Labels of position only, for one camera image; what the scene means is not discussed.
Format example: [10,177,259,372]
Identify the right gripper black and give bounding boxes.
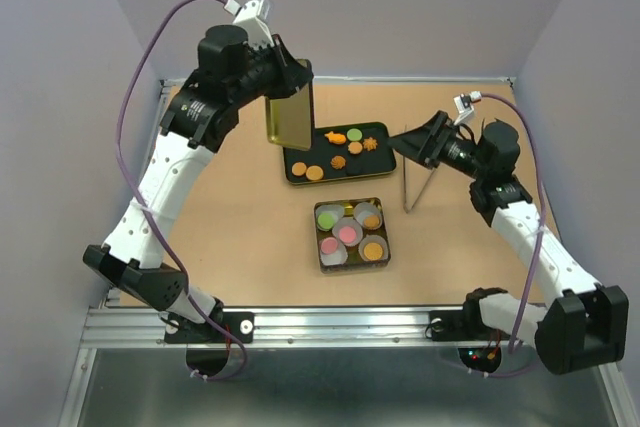
[384,110,489,180]

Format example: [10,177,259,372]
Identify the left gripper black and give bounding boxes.
[229,32,315,108]

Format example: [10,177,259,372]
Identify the gold tin lid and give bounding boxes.
[264,59,315,151]

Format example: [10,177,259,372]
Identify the metal tongs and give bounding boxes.
[401,157,437,214]

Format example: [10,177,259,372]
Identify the orange round cookie packed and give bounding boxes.
[362,215,380,230]

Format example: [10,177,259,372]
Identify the orange round cookie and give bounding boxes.
[362,242,384,261]
[348,142,363,155]
[291,162,307,177]
[305,165,324,182]

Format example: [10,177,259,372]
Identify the pink round cookie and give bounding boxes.
[338,226,357,244]

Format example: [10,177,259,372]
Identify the green round cookie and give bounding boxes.
[317,212,336,231]

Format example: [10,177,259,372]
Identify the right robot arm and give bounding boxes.
[388,111,629,375]

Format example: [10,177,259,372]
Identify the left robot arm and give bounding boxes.
[83,22,313,341]

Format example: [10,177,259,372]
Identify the orange star cookie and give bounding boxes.
[362,137,378,152]

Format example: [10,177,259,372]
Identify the green cookie lower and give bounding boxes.
[346,128,363,142]

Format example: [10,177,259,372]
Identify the orange bear cookie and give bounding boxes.
[324,131,347,145]

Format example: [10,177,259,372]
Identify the black cookie tray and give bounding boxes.
[283,121,396,186]

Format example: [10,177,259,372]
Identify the orange swirl cookie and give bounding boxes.
[330,156,346,170]

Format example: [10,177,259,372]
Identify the white paper cup top-right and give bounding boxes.
[353,202,383,230]

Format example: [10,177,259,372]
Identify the orange round cookie bottom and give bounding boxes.
[305,165,324,182]

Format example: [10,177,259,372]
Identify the white paper cup bottom-right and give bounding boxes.
[358,235,389,263]

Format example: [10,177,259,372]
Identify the gold cookie tin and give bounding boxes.
[313,197,391,274]

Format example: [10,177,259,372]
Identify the white paper cup centre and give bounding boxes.
[331,217,363,247]

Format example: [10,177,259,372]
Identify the white paper cup top-left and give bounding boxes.
[314,204,344,232]

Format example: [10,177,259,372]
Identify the white paper cup bottom-left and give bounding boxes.
[319,236,348,267]

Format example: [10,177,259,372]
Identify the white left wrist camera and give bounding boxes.
[224,0,275,49]

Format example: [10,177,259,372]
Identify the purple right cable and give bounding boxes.
[469,92,547,379]

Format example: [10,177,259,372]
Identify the purple cable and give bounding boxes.
[115,0,249,382]
[469,92,547,379]

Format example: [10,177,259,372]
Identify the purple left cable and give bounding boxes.
[115,0,249,382]

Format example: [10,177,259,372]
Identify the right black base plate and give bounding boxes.
[424,306,515,342]

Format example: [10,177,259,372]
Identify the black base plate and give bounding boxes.
[164,311,255,345]
[424,306,515,342]

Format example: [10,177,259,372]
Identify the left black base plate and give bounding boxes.
[164,311,255,345]

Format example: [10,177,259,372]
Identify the aluminium front rail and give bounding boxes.
[80,305,486,350]

